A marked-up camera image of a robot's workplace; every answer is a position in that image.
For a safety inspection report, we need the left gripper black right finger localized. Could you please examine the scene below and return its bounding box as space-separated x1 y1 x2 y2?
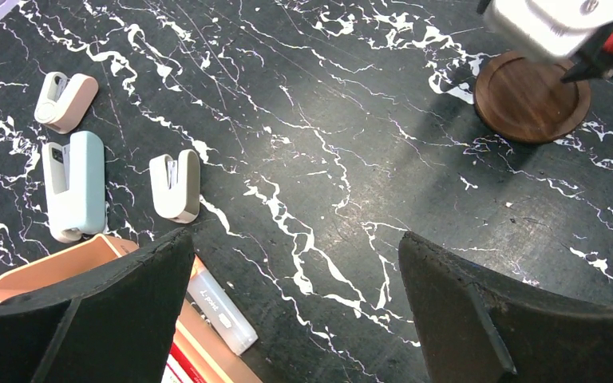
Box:
398 231 613 382

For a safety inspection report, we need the orange desk organizer tray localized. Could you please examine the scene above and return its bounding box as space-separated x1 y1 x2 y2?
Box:
0 235 260 382

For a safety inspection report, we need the dark walnut wooden coaster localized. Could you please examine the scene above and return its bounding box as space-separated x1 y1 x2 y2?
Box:
473 51 591 144

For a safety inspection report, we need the blue white stapler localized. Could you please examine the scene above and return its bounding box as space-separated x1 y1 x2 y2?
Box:
41 131 107 243

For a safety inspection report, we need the pink mini stapler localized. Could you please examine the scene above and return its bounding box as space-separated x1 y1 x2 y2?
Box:
34 71 99 134

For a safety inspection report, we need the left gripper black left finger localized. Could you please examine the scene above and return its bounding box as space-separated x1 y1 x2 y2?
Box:
0 229 194 382

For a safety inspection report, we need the orange capped glue stick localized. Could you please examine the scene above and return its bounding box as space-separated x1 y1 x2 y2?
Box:
187 255 258 356

